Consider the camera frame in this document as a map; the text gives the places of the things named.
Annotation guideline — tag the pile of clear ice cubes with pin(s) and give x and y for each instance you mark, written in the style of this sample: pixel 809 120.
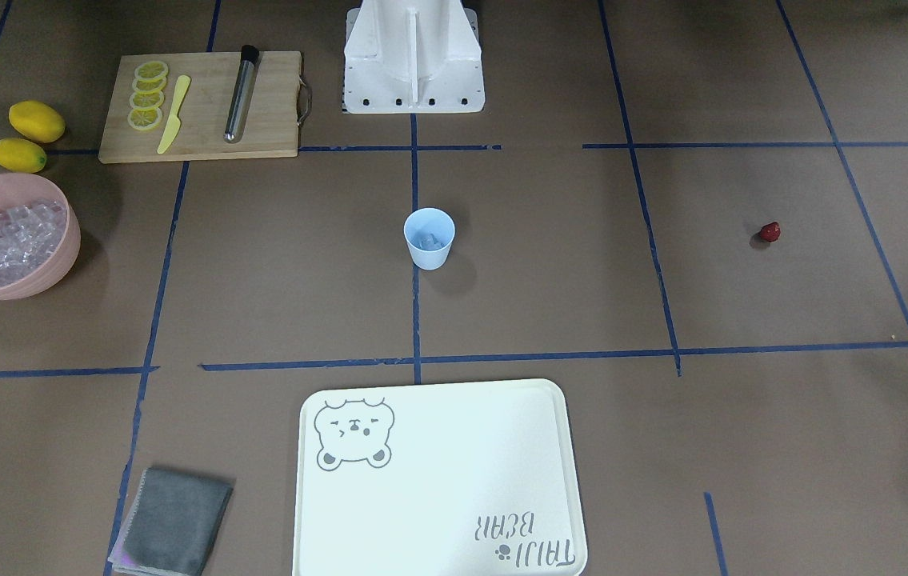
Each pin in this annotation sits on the pile of clear ice cubes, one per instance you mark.
pixel 29 236

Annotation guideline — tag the wooden cutting board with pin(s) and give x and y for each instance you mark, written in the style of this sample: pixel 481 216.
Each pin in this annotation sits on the wooden cutting board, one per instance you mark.
pixel 271 128

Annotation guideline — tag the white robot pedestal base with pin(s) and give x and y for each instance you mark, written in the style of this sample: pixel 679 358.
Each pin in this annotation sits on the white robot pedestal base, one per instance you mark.
pixel 412 57

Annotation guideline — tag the yellow lemon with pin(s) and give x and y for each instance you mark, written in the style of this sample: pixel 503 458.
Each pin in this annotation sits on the yellow lemon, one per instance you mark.
pixel 22 156
pixel 37 121

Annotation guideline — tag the light blue plastic cup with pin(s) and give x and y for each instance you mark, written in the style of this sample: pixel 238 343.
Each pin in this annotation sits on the light blue plastic cup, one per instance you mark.
pixel 433 220

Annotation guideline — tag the grey folded cloth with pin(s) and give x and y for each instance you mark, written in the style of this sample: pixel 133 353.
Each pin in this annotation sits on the grey folded cloth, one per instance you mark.
pixel 172 524

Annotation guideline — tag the pink bowl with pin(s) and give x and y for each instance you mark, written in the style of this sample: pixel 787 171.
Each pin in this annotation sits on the pink bowl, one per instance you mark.
pixel 17 189

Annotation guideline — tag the cream bear tray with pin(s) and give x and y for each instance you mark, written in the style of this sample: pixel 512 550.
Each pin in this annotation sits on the cream bear tray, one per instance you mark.
pixel 469 478

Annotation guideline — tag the steel muddler black tip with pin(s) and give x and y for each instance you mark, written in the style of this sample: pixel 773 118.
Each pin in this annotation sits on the steel muddler black tip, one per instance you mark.
pixel 242 94

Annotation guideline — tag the yellow plastic knife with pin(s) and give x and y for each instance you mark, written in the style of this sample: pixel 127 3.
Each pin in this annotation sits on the yellow plastic knife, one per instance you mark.
pixel 173 121

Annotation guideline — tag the upper yellow lemon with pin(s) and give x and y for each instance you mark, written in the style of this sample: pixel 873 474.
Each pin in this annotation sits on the upper yellow lemon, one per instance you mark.
pixel 37 121

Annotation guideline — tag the lower yellow lemon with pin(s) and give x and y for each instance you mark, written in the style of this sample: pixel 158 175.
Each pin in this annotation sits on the lower yellow lemon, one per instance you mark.
pixel 22 156

